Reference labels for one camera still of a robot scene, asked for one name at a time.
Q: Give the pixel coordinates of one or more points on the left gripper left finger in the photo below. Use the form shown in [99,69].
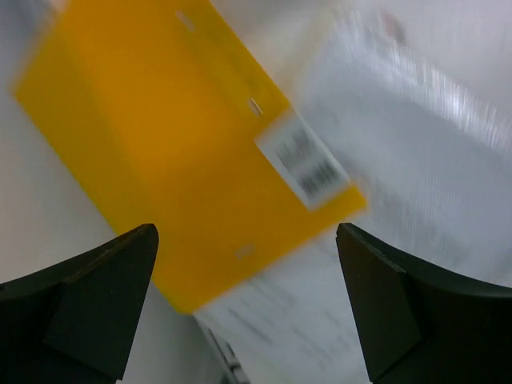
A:
[75,321]

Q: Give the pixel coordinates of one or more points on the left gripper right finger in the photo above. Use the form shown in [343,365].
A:
[420,323]

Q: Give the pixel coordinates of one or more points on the clear plastic document sleeve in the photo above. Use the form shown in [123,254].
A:
[414,100]

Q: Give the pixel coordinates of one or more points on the yellow plastic folder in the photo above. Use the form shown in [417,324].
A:
[164,116]

